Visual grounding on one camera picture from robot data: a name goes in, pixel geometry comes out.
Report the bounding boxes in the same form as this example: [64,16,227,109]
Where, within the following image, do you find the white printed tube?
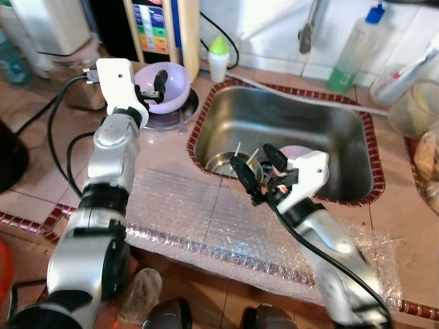
[376,41,439,103]

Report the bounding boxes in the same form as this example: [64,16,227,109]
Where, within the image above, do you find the orange plastic bucket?
[0,236,13,302]

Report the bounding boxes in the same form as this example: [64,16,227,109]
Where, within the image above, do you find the long black left arm cable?
[45,69,100,199]

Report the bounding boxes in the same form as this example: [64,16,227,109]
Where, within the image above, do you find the black round pot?
[0,120,29,194]

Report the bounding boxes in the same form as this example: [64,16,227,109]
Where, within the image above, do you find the short black left arm cable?
[66,132,98,194]

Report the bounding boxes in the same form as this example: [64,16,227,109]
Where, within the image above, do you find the lilac plastic bowl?
[132,62,191,115]
[280,144,332,187]

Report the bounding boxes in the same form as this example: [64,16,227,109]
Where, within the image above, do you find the dark grey robot foot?
[141,298,193,329]
[240,305,299,329]

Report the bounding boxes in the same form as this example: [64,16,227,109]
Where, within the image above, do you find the grey brown fuzzy slipper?
[117,267,164,324]

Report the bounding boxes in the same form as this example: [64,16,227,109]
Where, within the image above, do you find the black ionizer power cable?
[199,12,239,69]

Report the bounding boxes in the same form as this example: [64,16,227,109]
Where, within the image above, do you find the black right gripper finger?
[264,143,290,180]
[232,155,263,205]

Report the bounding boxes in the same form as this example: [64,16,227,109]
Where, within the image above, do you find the dark grey robot right foot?
[240,305,299,329]

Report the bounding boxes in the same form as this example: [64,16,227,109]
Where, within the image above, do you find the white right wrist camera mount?
[276,151,331,204]

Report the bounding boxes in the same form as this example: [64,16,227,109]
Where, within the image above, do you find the clear plastic jar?
[388,79,439,138]

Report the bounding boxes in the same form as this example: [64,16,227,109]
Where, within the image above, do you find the clear plastic cup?
[370,69,412,105]

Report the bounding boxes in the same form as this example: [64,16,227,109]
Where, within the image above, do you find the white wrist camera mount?
[95,58,150,125]
[276,151,331,204]

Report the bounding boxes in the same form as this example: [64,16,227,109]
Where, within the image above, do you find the cream water ionizer colour panel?
[88,0,201,82]

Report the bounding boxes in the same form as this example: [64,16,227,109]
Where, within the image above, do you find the small white bottle green cap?
[208,36,230,84]

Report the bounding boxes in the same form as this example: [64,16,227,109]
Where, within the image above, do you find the teal plastic bottle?
[0,27,32,86]

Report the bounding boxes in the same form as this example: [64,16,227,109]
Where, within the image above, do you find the plastic bag of bread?
[412,130,439,213]

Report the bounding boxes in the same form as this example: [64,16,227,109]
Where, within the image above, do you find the clear bubble wrap sheet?
[120,168,405,313]

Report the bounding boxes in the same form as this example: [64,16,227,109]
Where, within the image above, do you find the white water filter appliance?
[7,0,93,59]

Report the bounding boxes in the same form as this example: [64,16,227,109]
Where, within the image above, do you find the stainless steel bowl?
[141,86,201,131]

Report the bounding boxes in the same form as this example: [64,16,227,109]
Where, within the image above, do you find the dark grey robot left foot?
[141,298,193,329]

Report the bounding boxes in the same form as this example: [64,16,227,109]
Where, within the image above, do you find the green dish soap bottle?
[327,3,386,93]

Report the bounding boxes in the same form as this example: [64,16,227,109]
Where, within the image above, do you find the metal faucet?
[298,0,323,56]

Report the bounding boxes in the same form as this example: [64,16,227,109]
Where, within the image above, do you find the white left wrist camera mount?
[95,58,150,125]

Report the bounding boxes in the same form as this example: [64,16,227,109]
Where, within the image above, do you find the stainless steel sink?
[194,86,377,203]

